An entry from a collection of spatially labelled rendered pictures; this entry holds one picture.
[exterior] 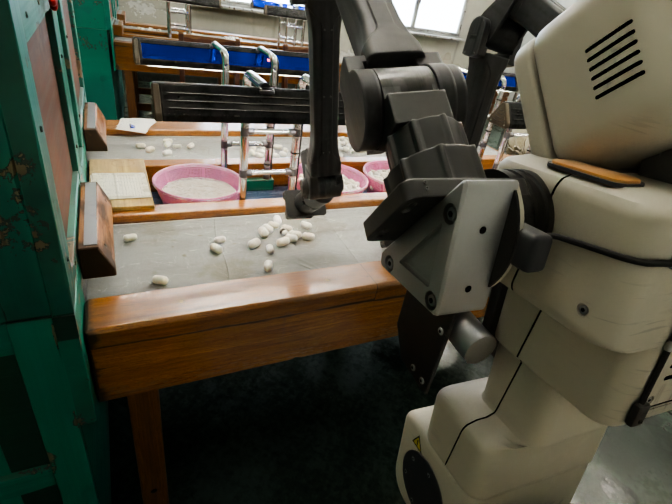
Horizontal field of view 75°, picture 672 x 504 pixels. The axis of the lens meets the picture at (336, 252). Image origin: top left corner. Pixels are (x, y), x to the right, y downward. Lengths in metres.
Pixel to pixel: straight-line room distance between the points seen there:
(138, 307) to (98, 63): 2.96
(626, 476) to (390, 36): 1.80
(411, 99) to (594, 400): 0.32
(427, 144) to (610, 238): 0.15
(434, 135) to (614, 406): 0.29
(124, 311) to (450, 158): 0.69
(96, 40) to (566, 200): 3.50
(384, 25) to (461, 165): 0.20
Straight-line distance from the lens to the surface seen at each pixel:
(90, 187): 1.14
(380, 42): 0.48
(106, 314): 0.90
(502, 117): 1.45
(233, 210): 1.25
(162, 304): 0.90
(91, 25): 3.69
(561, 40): 0.47
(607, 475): 1.99
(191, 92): 1.01
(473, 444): 0.59
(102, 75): 3.74
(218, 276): 1.01
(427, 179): 0.33
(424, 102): 0.41
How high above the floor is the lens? 1.33
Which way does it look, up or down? 31 degrees down
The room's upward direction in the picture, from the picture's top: 10 degrees clockwise
